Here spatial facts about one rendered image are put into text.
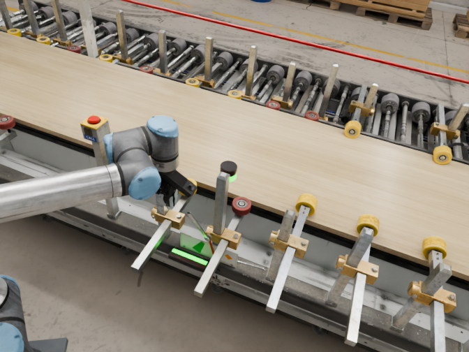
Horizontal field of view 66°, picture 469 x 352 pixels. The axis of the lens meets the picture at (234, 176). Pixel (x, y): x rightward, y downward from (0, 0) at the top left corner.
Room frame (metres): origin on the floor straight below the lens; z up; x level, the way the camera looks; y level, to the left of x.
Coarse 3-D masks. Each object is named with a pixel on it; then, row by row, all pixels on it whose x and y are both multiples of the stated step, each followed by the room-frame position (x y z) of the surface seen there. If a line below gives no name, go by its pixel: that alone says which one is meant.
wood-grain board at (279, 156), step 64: (0, 64) 1.91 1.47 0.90; (64, 64) 2.00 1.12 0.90; (64, 128) 1.38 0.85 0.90; (128, 128) 1.44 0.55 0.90; (192, 128) 1.50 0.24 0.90; (256, 128) 1.57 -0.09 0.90; (320, 128) 1.64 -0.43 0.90; (256, 192) 1.09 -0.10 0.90; (320, 192) 1.14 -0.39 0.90; (384, 192) 1.19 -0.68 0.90; (448, 192) 1.24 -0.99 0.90; (448, 256) 0.87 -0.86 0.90
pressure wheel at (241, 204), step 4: (240, 196) 1.05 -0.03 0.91; (236, 200) 1.03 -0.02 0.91; (240, 200) 1.03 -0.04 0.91; (244, 200) 1.03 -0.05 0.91; (248, 200) 1.03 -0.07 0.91; (232, 204) 1.00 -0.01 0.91; (236, 204) 1.01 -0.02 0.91; (240, 204) 1.01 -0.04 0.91; (244, 204) 1.01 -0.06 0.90; (248, 204) 1.01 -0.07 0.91; (232, 208) 1.00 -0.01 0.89; (236, 208) 0.98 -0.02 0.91; (240, 208) 0.99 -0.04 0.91; (244, 208) 0.99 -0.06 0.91; (248, 208) 0.99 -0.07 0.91; (236, 212) 0.98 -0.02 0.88; (240, 212) 0.98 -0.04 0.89; (244, 212) 0.98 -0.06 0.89; (248, 212) 0.99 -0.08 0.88
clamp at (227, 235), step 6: (210, 228) 0.89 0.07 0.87; (210, 234) 0.87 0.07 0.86; (216, 234) 0.87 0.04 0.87; (222, 234) 0.87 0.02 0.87; (228, 234) 0.88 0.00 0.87; (240, 234) 0.88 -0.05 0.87; (216, 240) 0.86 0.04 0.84; (228, 240) 0.85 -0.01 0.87; (234, 240) 0.85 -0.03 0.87; (240, 240) 0.88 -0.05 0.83; (228, 246) 0.85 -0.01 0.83; (234, 246) 0.84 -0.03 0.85
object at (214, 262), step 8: (240, 216) 0.98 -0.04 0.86; (232, 224) 0.94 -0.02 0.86; (224, 240) 0.85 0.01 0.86; (224, 248) 0.82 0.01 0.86; (216, 256) 0.77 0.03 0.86; (208, 264) 0.74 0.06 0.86; (216, 264) 0.74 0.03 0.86; (208, 272) 0.70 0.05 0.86; (200, 280) 0.67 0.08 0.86; (208, 280) 0.67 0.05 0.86; (200, 288) 0.64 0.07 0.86; (200, 296) 0.62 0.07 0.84
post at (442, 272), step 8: (440, 264) 0.68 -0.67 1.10; (432, 272) 0.68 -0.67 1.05; (440, 272) 0.66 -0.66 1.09; (448, 272) 0.65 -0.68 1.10; (424, 280) 0.69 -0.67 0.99; (432, 280) 0.66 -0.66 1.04; (440, 280) 0.65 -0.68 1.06; (424, 288) 0.66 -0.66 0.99; (432, 288) 0.65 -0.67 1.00; (408, 304) 0.67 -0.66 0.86; (416, 304) 0.65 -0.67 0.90; (400, 312) 0.67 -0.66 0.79; (408, 312) 0.65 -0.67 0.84; (416, 312) 0.65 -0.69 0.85; (400, 320) 0.65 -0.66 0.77; (408, 320) 0.65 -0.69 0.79; (400, 328) 0.65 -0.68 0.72
